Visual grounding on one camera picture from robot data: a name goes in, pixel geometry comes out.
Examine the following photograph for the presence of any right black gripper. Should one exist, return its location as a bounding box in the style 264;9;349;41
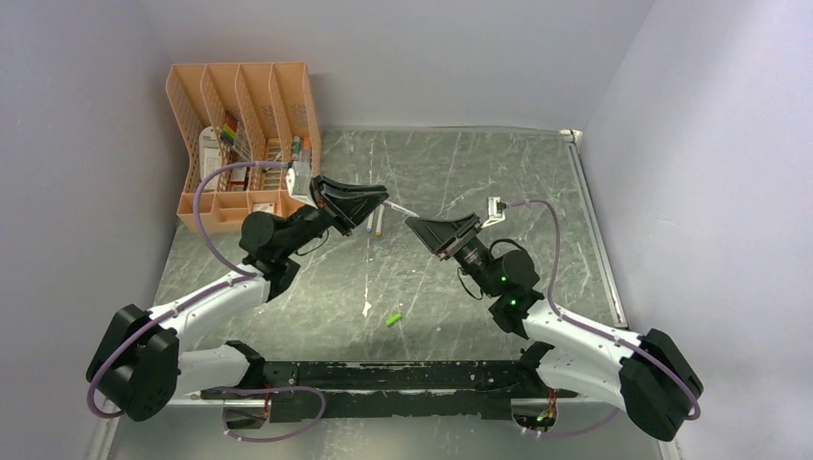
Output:
406;212;500;298

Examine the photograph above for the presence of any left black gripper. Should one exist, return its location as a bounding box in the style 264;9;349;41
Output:
280;174;389;257

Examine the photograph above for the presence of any green pen cap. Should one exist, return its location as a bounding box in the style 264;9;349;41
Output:
385;313;403;328

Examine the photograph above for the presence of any white pen blue tip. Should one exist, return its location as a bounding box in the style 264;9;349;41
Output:
365;214;375;234

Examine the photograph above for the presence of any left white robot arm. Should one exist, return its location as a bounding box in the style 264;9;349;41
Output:
85;175;389;422

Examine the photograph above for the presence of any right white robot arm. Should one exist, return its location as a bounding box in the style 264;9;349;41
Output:
405;214;703;442

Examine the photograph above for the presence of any small white box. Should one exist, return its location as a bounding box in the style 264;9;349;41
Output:
251;202;276;215

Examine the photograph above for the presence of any colored markers pack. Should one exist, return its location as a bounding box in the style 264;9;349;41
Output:
220;111;239;151

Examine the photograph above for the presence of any white booklet in organizer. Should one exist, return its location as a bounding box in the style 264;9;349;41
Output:
198;126;221;181

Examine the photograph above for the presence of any orange file organizer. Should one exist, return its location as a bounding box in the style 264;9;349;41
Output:
166;61;321;233

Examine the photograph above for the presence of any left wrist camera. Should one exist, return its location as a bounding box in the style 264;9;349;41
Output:
286;161;316;207

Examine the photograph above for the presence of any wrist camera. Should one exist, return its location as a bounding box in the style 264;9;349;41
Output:
286;161;316;207
481;196;509;229

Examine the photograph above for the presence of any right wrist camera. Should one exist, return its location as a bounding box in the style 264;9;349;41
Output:
481;196;509;229

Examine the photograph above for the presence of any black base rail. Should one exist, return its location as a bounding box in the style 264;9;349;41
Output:
201;360;574;423

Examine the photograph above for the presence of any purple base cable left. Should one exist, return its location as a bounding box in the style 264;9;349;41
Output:
209;385;326;444

